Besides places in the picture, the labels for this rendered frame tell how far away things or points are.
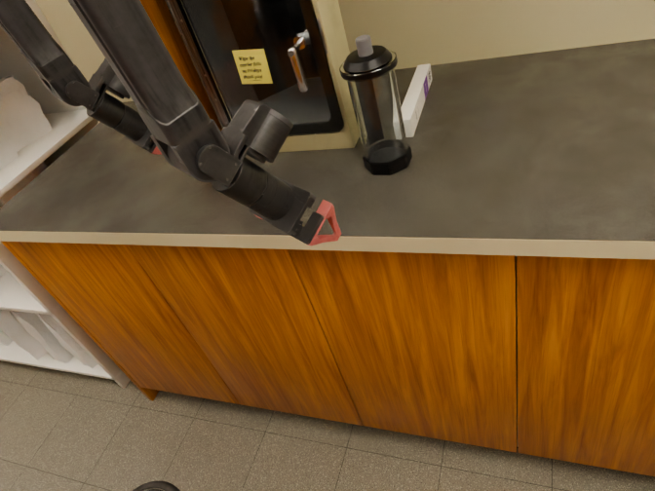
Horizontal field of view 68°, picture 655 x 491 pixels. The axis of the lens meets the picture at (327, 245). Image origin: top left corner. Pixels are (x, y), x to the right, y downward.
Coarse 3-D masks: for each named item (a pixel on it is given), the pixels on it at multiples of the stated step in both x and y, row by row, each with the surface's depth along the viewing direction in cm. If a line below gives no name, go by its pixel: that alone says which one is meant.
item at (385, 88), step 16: (384, 64) 88; (368, 80) 89; (384, 80) 89; (352, 96) 93; (368, 96) 91; (384, 96) 91; (368, 112) 93; (384, 112) 93; (400, 112) 96; (368, 128) 96; (384, 128) 95; (400, 128) 97; (368, 144) 99; (384, 144) 97; (400, 144) 99; (368, 160) 102; (384, 160) 100
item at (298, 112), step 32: (192, 0) 98; (224, 0) 96; (256, 0) 94; (288, 0) 93; (192, 32) 104; (224, 32) 101; (256, 32) 99; (288, 32) 97; (320, 32) 96; (224, 64) 107; (288, 64) 102; (320, 64) 100; (224, 96) 113; (256, 96) 110; (288, 96) 108; (320, 96) 105; (320, 128) 111
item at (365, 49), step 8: (360, 40) 87; (368, 40) 87; (360, 48) 88; (368, 48) 88; (376, 48) 91; (384, 48) 90; (352, 56) 91; (360, 56) 89; (368, 56) 89; (376, 56) 88; (384, 56) 88; (344, 64) 91; (352, 64) 89; (360, 64) 88; (368, 64) 87; (376, 64) 87
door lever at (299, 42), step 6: (300, 36) 97; (294, 42) 98; (300, 42) 97; (294, 48) 94; (300, 48) 98; (294, 54) 95; (294, 60) 95; (294, 66) 96; (300, 66) 97; (294, 72) 97; (300, 72) 97; (300, 78) 98; (300, 84) 99; (306, 84) 99; (300, 90) 100; (306, 90) 100
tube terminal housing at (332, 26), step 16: (320, 0) 94; (336, 0) 101; (320, 16) 94; (336, 16) 102; (336, 32) 102; (336, 48) 102; (336, 64) 102; (336, 80) 103; (352, 112) 111; (352, 128) 112; (288, 144) 118; (304, 144) 117; (320, 144) 116; (336, 144) 114; (352, 144) 113
